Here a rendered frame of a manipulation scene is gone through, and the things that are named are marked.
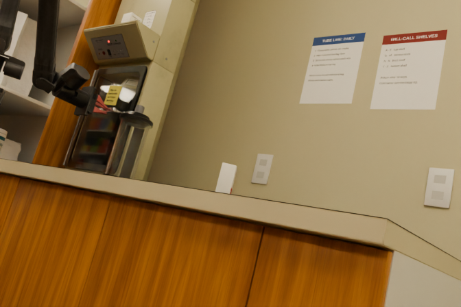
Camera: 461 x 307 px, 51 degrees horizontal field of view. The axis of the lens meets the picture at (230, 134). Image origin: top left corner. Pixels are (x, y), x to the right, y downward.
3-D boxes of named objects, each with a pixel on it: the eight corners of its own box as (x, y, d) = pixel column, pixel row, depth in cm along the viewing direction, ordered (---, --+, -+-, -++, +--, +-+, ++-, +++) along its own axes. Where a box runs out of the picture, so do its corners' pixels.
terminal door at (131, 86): (65, 166, 180) (98, 69, 190) (114, 174, 161) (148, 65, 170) (63, 166, 180) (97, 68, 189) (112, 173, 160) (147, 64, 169)
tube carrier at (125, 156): (120, 186, 156) (139, 124, 161) (140, 190, 149) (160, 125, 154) (92, 177, 148) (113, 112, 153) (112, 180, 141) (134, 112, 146)
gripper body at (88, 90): (98, 88, 162) (80, 79, 157) (89, 116, 160) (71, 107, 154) (86, 89, 166) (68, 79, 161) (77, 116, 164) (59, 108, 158)
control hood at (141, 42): (99, 65, 191) (106, 42, 193) (153, 60, 170) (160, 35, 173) (75, 52, 183) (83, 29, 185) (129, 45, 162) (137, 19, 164)
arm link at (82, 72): (38, 68, 155) (33, 83, 148) (61, 46, 151) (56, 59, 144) (69, 91, 161) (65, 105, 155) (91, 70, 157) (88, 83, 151)
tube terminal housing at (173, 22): (112, 195, 198) (163, 29, 216) (165, 206, 178) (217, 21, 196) (60, 179, 180) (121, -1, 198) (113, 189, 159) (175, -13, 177)
